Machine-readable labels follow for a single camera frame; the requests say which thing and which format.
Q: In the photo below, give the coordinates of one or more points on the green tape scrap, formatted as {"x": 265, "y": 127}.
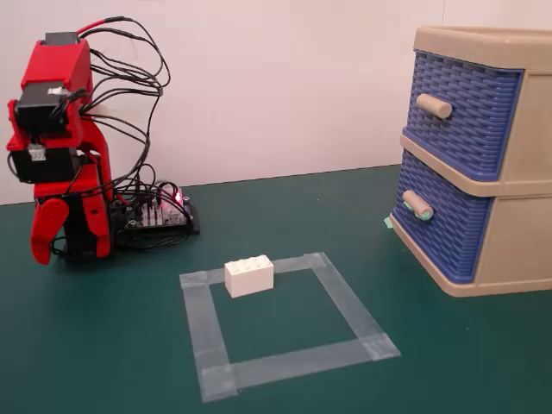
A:
{"x": 388, "y": 222}

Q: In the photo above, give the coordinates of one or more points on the controller circuit board with LEDs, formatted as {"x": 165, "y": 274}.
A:
{"x": 164, "y": 215}

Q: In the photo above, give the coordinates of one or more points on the translucent tape strip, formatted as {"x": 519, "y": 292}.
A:
{"x": 293, "y": 265}
{"x": 207, "y": 328}
{"x": 345, "y": 302}
{"x": 302, "y": 360}

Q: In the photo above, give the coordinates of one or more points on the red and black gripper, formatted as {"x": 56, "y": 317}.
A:
{"x": 41, "y": 166}

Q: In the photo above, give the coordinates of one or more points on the beige plastic drawer cabinet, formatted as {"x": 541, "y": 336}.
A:
{"x": 526, "y": 241}

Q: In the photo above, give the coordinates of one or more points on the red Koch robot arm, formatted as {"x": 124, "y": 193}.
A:
{"x": 56, "y": 64}

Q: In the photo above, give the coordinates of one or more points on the blue plastic storage box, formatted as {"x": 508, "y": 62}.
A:
{"x": 448, "y": 233}

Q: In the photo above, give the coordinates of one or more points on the white toy brick cube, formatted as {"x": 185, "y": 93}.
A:
{"x": 250, "y": 278}

